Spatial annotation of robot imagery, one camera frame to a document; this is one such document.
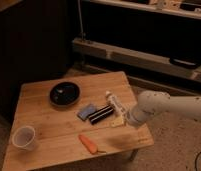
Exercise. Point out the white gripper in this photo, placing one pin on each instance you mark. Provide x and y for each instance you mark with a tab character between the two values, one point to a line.
118	121

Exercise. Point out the white plastic bottle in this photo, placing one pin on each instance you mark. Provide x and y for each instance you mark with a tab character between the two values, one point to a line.
115	103

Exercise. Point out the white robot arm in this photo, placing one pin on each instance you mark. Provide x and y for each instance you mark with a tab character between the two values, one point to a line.
152	103

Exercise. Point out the black ceramic bowl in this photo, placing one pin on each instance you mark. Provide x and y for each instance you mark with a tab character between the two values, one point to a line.
64	94

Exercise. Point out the black striped box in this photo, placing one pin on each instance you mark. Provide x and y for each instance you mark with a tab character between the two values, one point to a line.
100	114

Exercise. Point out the blue sponge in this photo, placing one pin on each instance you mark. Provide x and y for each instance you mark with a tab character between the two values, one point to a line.
86	111

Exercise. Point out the orange carrot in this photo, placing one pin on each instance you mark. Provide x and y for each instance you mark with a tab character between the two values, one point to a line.
88	144

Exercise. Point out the wooden table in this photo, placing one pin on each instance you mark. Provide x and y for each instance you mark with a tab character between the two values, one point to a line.
57	130

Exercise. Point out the clear plastic cup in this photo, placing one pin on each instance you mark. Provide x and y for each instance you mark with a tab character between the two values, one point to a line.
25	138

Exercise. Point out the metal pole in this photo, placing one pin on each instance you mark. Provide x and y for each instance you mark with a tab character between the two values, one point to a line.
82	33

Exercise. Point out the wall shelf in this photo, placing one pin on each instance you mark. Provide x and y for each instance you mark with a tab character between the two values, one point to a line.
158	8

